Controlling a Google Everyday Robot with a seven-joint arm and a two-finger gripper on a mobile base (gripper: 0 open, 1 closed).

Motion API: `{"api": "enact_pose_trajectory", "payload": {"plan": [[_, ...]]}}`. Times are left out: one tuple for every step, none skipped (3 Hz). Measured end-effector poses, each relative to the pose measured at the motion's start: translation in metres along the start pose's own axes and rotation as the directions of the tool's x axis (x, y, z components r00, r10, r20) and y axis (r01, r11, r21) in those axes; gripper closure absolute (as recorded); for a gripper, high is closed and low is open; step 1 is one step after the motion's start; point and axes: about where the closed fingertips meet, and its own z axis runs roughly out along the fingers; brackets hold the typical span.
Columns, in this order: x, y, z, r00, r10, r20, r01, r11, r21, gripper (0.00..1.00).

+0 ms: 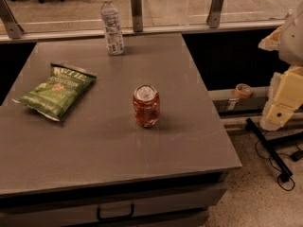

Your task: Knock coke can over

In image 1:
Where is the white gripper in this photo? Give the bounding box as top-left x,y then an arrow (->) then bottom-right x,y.
258,1 -> 303,131

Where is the red coke can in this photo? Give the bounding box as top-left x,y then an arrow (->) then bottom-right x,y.
133,85 -> 160,128

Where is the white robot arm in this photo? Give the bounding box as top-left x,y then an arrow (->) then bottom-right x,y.
258,2 -> 303,131

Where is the orange tape roll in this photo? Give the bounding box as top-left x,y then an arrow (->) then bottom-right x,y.
234,83 -> 253,98

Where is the black stand leg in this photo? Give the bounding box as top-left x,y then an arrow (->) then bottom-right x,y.
245,118 -> 293,183

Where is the grey cabinet drawer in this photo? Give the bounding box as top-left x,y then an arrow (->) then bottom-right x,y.
0,183 -> 226,227

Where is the clear plastic water bottle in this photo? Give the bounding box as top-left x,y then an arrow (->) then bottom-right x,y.
100,0 -> 124,55

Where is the green kettle chips bag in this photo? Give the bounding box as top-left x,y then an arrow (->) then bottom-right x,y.
13,63 -> 97,122

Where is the black floor cable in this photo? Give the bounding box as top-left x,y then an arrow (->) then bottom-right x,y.
254,135 -> 303,192

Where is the right metal glass bracket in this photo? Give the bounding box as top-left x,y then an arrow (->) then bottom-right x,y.
206,0 -> 224,28

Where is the metal glass bracket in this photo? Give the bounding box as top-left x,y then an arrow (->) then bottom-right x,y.
131,0 -> 143,32
206,0 -> 224,28
0,0 -> 24,39

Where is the middle metal glass bracket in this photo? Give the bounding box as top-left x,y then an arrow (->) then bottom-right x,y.
131,0 -> 143,32

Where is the black drawer handle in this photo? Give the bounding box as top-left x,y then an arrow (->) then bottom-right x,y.
96,203 -> 134,223

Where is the left metal glass bracket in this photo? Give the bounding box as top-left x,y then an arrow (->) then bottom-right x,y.
0,0 -> 24,39

